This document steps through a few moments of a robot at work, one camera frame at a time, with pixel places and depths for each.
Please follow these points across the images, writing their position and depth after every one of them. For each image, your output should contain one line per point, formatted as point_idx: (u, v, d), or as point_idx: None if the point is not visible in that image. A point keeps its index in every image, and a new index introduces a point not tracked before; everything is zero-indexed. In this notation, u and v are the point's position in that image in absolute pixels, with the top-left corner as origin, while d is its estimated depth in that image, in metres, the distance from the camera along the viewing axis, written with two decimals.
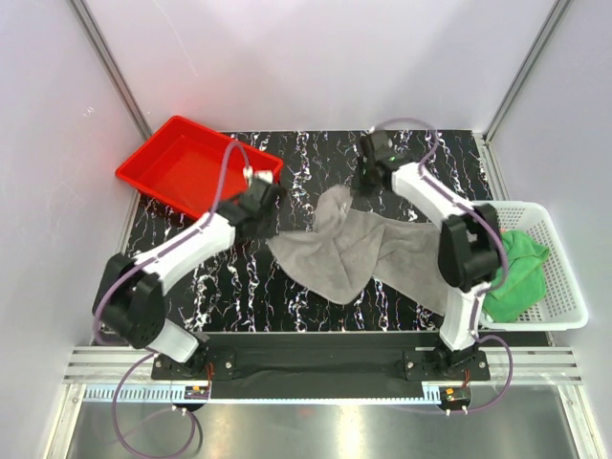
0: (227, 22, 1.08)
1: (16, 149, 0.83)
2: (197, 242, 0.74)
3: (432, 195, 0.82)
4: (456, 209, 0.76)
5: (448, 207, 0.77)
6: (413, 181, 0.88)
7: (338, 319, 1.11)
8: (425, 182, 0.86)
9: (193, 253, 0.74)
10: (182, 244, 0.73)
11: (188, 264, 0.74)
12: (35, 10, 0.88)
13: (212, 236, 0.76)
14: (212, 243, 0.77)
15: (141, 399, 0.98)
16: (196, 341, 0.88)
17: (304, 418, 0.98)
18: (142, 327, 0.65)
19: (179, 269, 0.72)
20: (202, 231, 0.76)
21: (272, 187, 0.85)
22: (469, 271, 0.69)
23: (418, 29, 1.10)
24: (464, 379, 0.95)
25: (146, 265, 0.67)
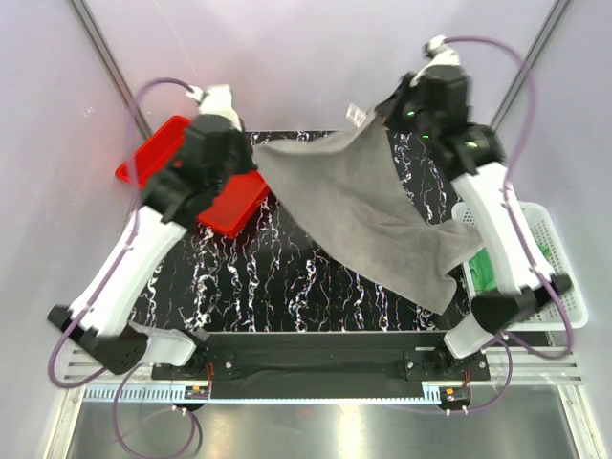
0: (227, 22, 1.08)
1: (17, 149, 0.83)
2: (130, 266, 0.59)
3: (512, 242, 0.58)
4: (532, 277, 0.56)
5: (522, 270, 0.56)
6: (488, 204, 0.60)
7: (338, 319, 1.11)
8: (506, 215, 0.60)
9: (133, 277, 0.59)
10: (116, 273, 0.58)
11: (136, 282, 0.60)
12: (35, 10, 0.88)
13: (145, 250, 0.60)
14: (151, 251, 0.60)
15: (139, 399, 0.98)
16: (192, 345, 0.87)
17: (304, 418, 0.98)
18: (115, 362, 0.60)
19: (122, 307, 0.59)
20: (134, 247, 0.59)
21: (216, 134, 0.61)
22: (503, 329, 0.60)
23: (418, 29, 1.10)
24: (464, 379, 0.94)
25: (83, 318, 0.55)
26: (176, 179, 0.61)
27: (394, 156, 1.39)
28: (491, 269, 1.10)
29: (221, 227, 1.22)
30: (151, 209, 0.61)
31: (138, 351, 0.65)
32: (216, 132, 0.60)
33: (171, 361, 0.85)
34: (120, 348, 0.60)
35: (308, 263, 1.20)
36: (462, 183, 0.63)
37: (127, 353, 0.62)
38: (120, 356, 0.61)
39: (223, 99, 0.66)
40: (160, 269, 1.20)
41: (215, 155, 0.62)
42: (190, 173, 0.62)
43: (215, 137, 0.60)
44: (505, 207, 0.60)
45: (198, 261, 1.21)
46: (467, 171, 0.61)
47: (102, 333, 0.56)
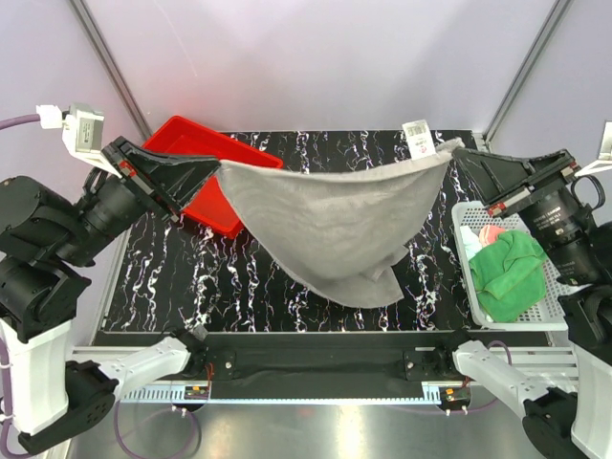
0: (228, 23, 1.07)
1: (17, 151, 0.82)
2: (23, 374, 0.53)
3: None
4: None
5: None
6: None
7: (338, 319, 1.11)
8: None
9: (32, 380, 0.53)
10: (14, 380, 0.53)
11: (44, 374, 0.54)
12: (35, 10, 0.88)
13: (21, 363, 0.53)
14: (38, 351, 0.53)
15: (134, 399, 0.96)
16: (188, 352, 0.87)
17: (304, 418, 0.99)
18: (79, 428, 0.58)
19: (46, 404, 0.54)
20: (10, 361, 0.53)
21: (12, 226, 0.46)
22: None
23: (419, 30, 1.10)
24: (464, 380, 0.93)
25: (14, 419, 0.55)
26: (12, 279, 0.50)
27: (394, 156, 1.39)
28: (491, 270, 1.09)
29: (223, 229, 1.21)
30: (6, 323, 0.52)
31: (104, 404, 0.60)
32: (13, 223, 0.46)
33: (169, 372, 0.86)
34: (66, 428, 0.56)
35: None
36: (597, 361, 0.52)
37: (89, 414, 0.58)
38: (80, 422, 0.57)
39: (72, 139, 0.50)
40: (159, 269, 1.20)
41: (48, 237, 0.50)
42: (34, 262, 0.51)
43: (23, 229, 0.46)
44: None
45: (198, 261, 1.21)
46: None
47: (34, 433, 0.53)
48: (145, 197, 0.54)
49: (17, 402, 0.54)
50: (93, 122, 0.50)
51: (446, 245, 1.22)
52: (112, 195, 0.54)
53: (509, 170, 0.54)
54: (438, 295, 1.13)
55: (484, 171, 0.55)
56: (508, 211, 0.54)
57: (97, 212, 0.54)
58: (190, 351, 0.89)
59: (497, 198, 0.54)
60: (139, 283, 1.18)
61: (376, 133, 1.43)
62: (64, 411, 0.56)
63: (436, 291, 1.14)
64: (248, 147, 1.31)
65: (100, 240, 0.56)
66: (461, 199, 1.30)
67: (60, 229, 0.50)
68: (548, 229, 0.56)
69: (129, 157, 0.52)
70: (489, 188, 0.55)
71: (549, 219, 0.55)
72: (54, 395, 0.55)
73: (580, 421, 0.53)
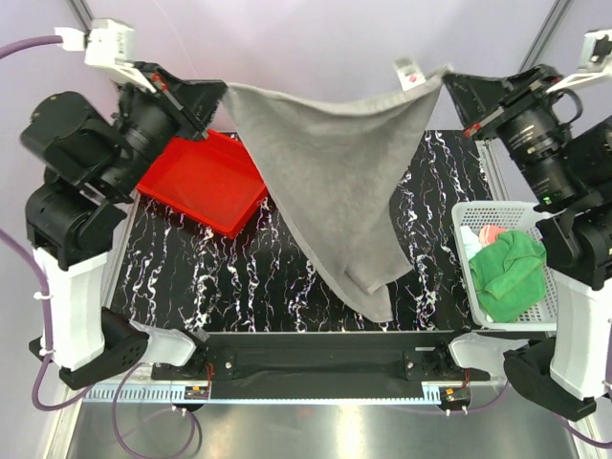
0: (227, 22, 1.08)
1: None
2: (64, 299, 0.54)
3: (596, 356, 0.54)
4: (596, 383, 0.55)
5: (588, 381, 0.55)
6: (595, 318, 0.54)
7: (338, 319, 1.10)
8: (606, 334, 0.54)
9: (73, 309, 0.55)
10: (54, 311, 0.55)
11: (83, 306, 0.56)
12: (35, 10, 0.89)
13: (59, 288, 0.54)
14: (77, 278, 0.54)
15: (138, 399, 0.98)
16: (193, 345, 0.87)
17: (304, 418, 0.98)
18: (116, 365, 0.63)
19: (85, 338, 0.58)
20: (51, 293, 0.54)
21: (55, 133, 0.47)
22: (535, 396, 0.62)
23: (417, 30, 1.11)
24: (465, 379, 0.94)
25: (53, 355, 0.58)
26: (50, 206, 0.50)
27: None
28: (492, 270, 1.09)
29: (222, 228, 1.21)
30: (45, 252, 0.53)
31: (131, 345, 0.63)
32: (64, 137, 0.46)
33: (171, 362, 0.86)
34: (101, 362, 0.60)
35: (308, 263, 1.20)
36: (573, 283, 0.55)
37: (123, 356, 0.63)
38: (114, 362, 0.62)
39: (114, 49, 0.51)
40: (159, 269, 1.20)
41: (90, 156, 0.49)
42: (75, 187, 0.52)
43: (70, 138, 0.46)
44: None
45: (198, 261, 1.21)
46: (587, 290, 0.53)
47: (76, 368, 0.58)
48: (177, 114, 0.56)
49: (55, 337, 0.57)
50: (125, 32, 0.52)
51: (446, 245, 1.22)
52: (146, 116, 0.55)
53: (490, 92, 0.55)
54: (438, 295, 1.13)
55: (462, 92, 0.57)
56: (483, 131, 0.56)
57: (132, 134, 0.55)
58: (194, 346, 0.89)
59: (471, 120, 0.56)
60: (139, 283, 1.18)
61: None
62: (101, 350, 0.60)
63: (436, 291, 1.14)
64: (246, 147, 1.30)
65: (141, 165, 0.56)
66: (461, 199, 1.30)
67: (102, 148, 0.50)
68: (521, 146, 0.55)
69: (161, 71, 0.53)
70: (469, 110, 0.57)
71: (523, 137, 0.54)
72: (92, 335, 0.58)
73: (558, 356, 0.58)
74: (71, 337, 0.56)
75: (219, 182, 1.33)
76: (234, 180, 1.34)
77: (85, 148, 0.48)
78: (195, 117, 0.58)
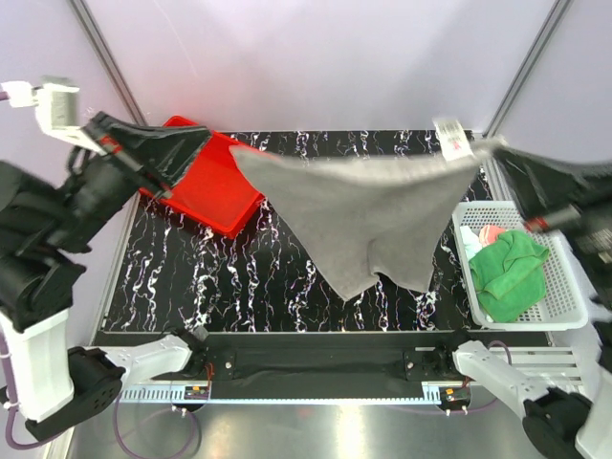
0: (228, 23, 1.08)
1: (16, 150, 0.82)
2: (22, 355, 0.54)
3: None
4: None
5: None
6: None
7: (338, 319, 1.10)
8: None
9: (29, 365, 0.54)
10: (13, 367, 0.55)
11: (45, 360, 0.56)
12: (36, 11, 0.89)
13: (14, 344, 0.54)
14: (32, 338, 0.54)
15: (135, 399, 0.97)
16: (188, 350, 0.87)
17: (304, 418, 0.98)
18: (88, 412, 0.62)
19: (51, 390, 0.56)
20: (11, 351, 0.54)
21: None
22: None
23: (418, 32, 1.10)
24: (464, 380, 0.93)
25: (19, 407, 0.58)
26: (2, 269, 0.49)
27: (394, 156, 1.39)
28: (492, 270, 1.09)
29: (222, 228, 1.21)
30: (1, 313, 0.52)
31: (103, 387, 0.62)
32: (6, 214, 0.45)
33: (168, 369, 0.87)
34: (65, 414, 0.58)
35: (308, 263, 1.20)
36: None
37: (97, 399, 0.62)
38: (85, 408, 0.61)
39: (46, 116, 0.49)
40: (159, 269, 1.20)
41: (32, 224, 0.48)
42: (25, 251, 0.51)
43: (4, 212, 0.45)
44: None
45: (198, 262, 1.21)
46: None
47: (41, 420, 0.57)
48: (134, 175, 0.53)
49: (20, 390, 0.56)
50: (60, 96, 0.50)
51: (446, 245, 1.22)
52: (99, 175, 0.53)
53: (557, 185, 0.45)
54: (438, 295, 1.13)
55: (521, 175, 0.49)
56: (550, 229, 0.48)
57: (82, 193, 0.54)
58: (191, 348, 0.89)
59: (535, 214, 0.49)
60: (139, 283, 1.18)
61: (376, 133, 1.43)
62: (70, 399, 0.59)
63: (436, 291, 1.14)
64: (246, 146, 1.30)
65: (93, 222, 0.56)
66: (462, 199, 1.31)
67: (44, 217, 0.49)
68: (594, 253, 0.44)
69: (111, 131, 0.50)
70: (531, 202, 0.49)
71: (594, 242, 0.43)
72: (57, 382, 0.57)
73: (590, 429, 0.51)
74: (32, 396, 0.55)
75: (219, 182, 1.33)
76: (234, 180, 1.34)
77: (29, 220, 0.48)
78: (161, 170, 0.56)
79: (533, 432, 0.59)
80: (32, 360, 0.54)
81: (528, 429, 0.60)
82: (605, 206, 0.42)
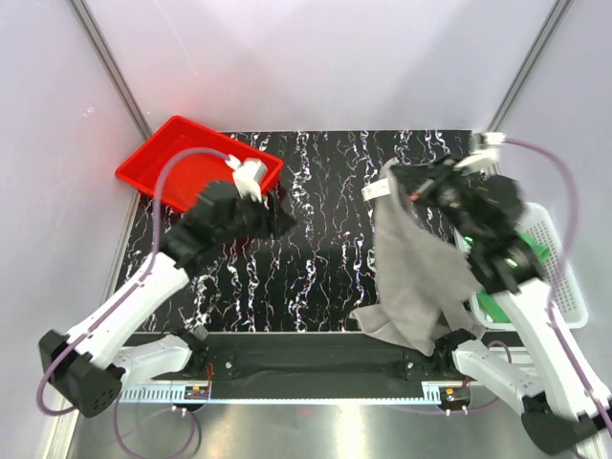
0: (228, 23, 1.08)
1: (16, 149, 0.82)
2: (140, 298, 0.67)
3: (558, 360, 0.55)
4: (589, 403, 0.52)
5: (579, 397, 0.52)
6: (534, 321, 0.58)
7: (338, 319, 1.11)
8: (553, 336, 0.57)
9: (136, 313, 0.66)
10: (120, 304, 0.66)
11: (134, 324, 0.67)
12: (35, 10, 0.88)
13: (157, 284, 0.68)
14: (162, 288, 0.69)
15: (136, 399, 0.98)
16: (188, 350, 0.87)
17: (304, 418, 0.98)
18: (87, 405, 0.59)
19: (120, 338, 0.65)
20: (143, 283, 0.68)
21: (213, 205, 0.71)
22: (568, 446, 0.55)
23: (418, 31, 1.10)
24: (464, 380, 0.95)
25: (77, 345, 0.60)
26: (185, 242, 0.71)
27: (394, 156, 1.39)
28: None
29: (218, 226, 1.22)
30: (163, 257, 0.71)
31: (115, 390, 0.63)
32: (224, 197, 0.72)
33: (171, 368, 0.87)
34: (101, 379, 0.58)
35: (308, 263, 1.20)
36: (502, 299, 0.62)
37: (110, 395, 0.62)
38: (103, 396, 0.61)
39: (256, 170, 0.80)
40: None
41: (207, 223, 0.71)
42: (199, 231, 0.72)
43: (224, 204, 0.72)
44: (552, 328, 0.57)
45: None
46: (509, 285, 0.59)
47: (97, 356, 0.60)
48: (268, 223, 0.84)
49: (105, 323, 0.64)
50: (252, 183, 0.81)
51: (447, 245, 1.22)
52: (249, 211, 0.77)
53: (418, 173, 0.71)
54: None
55: (403, 178, 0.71)
56: (422, 197, 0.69)
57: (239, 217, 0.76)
58: (191, 348, 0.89)
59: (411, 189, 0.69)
60: None
61: (376, 133, 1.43)
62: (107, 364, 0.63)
63: None
64: (245, 146, 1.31)
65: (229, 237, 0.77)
66: None
67: (214, 219, 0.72)
68: (446, 206, 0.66)
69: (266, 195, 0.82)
70: (406, 185, 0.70)
71: (447, 199, 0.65)
72: (120, 345, 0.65)
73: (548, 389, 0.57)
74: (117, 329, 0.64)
75: None
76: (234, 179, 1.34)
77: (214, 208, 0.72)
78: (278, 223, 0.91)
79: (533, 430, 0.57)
80: (137, 315, 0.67)
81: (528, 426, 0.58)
82: (448, 177, 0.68)
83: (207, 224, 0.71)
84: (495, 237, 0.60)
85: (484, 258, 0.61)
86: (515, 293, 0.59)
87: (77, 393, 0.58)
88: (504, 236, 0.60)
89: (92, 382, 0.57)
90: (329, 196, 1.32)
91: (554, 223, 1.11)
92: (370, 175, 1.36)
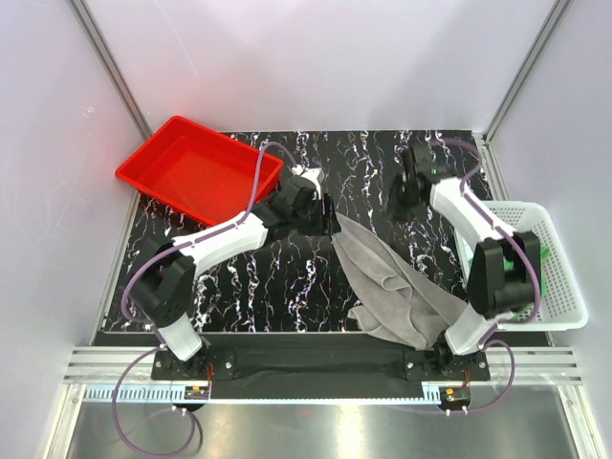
0: (228, 23, 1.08)
1: (17, 149, 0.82)
2: (232, 235, 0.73)
3: (470, 214, 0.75)
4: (494, 233, 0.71)
5: (485, 230, 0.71)
6: (451, 196, 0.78)
7: (338, 319, 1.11)
8: (466, 203, 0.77)
9: (228, 245, 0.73)
10: (217, 233, 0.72)
11: (219, 255, 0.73)
12: (36, 10, 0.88)
13: (250, 231, 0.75)
14: (250, 237, 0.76)
15: (139, 399, 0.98)
16: (199, 343, 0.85)
17: (304, 419, 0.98)
18: (165, 305, 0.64)
19: (207, 259, 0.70)
20: (238, 223, 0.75)
21: (306, 189, 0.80)
22: (499, 299, 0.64)
23: (418, 32, 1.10)
24: (464, 379, 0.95)
25: (182, 248, 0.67)
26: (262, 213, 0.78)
27: (394, 156, 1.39)
28: None
29: (209, 220, 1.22)
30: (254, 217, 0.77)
31: (181, 310, 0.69)
32: (307, 185, 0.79)
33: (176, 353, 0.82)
34: (187, 283, 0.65)
35: (308, 263, 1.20)
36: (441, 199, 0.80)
37: (175, 308, 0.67)
38: (174, 305, 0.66)
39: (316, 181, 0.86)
40: None
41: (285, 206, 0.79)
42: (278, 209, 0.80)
43: (305, 193, 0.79)
44: (465, 198, 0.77)
45: None
46: (433, 183, 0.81)
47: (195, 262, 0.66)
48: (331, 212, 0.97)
49: (205, 241, 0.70)
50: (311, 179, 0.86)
51: (446, 245, 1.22)
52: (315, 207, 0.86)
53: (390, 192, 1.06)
54: None
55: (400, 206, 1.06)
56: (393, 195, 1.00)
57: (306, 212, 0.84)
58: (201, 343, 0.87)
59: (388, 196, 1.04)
60: None
61: (376, 133, 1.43)
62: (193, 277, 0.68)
63: None
64: (241, 144, 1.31)
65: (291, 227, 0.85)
66: None
67: (296, 205, 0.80)
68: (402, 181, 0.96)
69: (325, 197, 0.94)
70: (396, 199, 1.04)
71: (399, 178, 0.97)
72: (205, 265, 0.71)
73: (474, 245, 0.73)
74: (202, 252, 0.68)
75: (219, 183, 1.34)
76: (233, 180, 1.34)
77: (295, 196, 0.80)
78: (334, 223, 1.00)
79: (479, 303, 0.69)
80: (227, 248, 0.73)
81: (474, 300, 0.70)
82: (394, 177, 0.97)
83: (290, 205, 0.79)
84: (418, 166, 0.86)
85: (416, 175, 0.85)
86: (437, 185, 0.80)
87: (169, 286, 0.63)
88: (420, 163, 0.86)
89: (184, 281, 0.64)
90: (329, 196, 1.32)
91: (553, 223, 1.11)
92: (370, 175, 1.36)
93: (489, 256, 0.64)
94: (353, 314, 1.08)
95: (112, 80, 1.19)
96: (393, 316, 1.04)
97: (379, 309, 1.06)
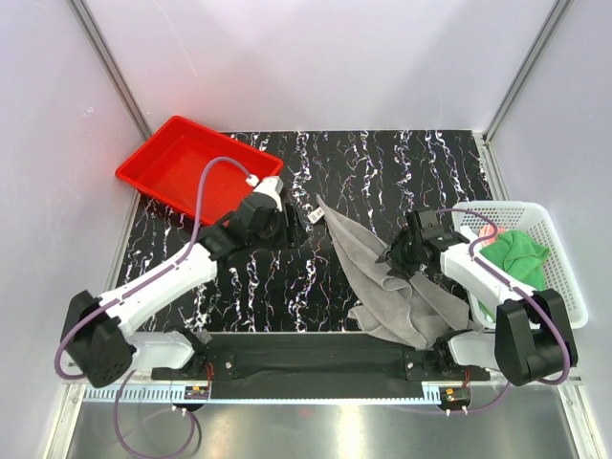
0: (228, 23, 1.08)
1: (17, 148, 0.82)
2: (172, 278, 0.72)
3: (486, 277, 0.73)
4: (513, 294, 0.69)
5: (504, 292, 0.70)
6: (461, 260, 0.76)
7: (338, 319, 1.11)
8: (476, 266, 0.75)
9: (164, 292, 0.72)
10: (153, 280, 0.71)
11: (161, 301, 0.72)
12: (35, 10, 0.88)
13: (192, 269, 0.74)
14: (191, 274, 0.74)
15: (140, 399, 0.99)
16: (192, 350, 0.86)
17: (304, 419, 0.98)
18: (99, 369, 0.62)
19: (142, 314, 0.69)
20: (176, 265, 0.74)
21: (265, 209, 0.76)
22: (534, 368, 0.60)
23: (419, 31, 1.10)
24: (464, 379, 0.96)
25: (109, 308, 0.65)
26: (215, 239, 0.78)
27: (394, 156, 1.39)
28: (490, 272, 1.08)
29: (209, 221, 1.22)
30: (201, 251, 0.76)
31: (123, 365, 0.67)
32: (264, 206, 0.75)
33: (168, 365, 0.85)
34: (119, 344, 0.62)
35: (308, 263, 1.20)
36: (449, 264, 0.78)
37: (115, 365, 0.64)
38: (111, 365, 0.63)
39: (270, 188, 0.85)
40: None
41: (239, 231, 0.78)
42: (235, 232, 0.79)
43: (264, 212, 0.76)
44: (474, 261, 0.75)
45: None
46: (441, 250, 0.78)
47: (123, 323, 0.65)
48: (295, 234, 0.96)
49: (135, 295, 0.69)
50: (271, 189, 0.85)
51: None
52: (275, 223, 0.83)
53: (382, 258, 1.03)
54: None
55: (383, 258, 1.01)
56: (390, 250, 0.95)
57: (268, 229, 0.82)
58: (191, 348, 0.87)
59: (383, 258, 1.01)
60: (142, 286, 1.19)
61: (376, 133, 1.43)
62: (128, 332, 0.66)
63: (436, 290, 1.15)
64: (240, 144, 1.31)
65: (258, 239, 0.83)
66: (462, 199, 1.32)
67: (254, 224, 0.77)
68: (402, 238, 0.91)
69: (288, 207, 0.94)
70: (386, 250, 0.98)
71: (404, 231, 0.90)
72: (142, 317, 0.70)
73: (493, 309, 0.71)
74: (133, 309, 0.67)
75: (219, 183, 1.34)
76: (231, 182, 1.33)
77: (252, 216, 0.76)
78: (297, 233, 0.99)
79: (506, 369, 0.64)
80: (166, 293, 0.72)
81: (500, 365, 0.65)
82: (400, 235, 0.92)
83: (244, 227, 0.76)
84: (425, 232, 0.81)
85: (423, 243, 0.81)
86: (446, 251, 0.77)
87: (95, 356, 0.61)
88: (427, 229, 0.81)
89: (113, 346, 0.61)
90: (329, 196, 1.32)
91: (553, 223, 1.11)
92: (370, 175, 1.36)
93: (513, 322, 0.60)
94: (353, 314, 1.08)
95: (111, 80, 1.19)
96: (392, 316, 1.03)
97: (377, 309, 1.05)
